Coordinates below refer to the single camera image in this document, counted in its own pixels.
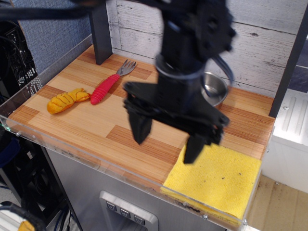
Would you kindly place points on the orange object at corner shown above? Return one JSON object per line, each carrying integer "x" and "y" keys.
{"x": 26, "y": 226}

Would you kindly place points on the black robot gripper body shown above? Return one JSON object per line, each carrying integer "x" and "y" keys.
{"x": 178, "y": 103}

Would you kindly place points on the red-handled metal fork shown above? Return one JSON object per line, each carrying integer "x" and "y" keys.
{"x": 101, "y": 91}

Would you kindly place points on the dark grey right post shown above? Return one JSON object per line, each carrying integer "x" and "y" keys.
{"x": 290, "y": 66}

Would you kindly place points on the stainless steel pan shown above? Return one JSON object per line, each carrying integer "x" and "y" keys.
{"x": 214, "y": 89}

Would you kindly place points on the white grooved box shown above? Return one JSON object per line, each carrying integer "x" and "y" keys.
{"x": 286, "y": 156}

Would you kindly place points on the clear acrylic table guard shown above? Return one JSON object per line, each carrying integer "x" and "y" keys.
{"x": 94, "y": 154}

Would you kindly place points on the dark grey left post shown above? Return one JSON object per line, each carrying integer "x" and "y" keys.
{"x": 100, "y": 33}

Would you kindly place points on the silver button panel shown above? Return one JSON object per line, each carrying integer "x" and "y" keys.
{"x": 127, "y": 213}

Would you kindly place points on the orange plush croissant toy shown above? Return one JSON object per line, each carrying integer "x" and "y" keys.
{"x": 65, "y": 100}

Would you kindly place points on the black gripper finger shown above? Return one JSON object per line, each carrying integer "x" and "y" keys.
{"x": 194, "y": 146}
{"x": 141, "y": 124}

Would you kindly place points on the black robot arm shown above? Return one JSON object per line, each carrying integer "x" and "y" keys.
{"x": 194, "y": 32}

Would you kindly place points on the black plastic crate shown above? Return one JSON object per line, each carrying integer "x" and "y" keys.
{"x": 17, "y": 67}

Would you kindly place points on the dark grey post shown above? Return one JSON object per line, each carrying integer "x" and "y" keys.
{"x": 290, "y": 66}
{"x": 100, "y": 33}

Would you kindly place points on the yellow cloth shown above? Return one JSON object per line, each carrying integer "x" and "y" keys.
{"x": 219, "y": 182}

